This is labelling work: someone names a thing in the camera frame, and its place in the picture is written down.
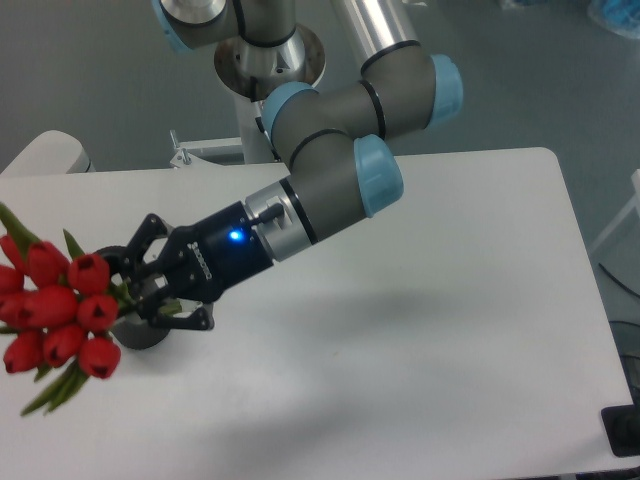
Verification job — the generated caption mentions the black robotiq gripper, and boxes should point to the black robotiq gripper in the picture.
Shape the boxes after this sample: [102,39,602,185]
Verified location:
[102,202,273,331]

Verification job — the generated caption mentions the red tulip bouquet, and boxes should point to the red tulip bouquet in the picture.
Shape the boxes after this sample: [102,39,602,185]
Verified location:
[1,206,139,417]

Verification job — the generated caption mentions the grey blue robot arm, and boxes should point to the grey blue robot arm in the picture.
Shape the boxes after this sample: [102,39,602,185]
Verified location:
[103,1,463,349]

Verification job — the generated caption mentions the black ribbed cylindrical vase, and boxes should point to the black ribbed cylindrical vase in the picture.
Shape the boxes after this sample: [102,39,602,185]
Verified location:
[97,246,170,350]

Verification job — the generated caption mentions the white rounded chair back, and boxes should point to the white rounded chair back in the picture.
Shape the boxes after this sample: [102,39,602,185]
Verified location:
[1,130,96,178]

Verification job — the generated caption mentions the black device at table edge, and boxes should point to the black device at table edge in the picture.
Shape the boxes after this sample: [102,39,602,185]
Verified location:
[601,405,639,458]

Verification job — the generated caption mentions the blue plastic bag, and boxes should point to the blue plastic bag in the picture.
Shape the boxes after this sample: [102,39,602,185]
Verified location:
[588,0,639,40]

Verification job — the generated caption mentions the black floor cable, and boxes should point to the black floor cable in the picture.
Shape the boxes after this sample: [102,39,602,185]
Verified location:
[598,262,640,300]

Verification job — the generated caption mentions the white furniture frame right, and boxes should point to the white furniture frame right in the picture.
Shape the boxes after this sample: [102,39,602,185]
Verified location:
[587,170,639,257]

